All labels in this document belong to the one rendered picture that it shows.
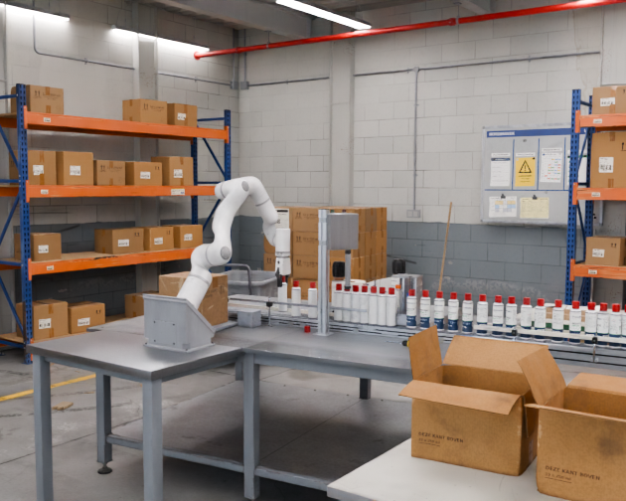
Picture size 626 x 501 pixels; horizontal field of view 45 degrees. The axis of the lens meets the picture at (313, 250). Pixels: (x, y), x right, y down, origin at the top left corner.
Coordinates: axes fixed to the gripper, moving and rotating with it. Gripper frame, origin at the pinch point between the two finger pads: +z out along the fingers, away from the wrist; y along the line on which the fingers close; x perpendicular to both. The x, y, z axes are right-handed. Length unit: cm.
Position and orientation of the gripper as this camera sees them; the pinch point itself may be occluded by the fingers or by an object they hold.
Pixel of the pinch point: (282, 283)
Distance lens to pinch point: 430.3
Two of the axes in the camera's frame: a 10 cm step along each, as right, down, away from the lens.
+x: -8.8, -0.5, 4.7
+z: -0.1, 10.0, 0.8
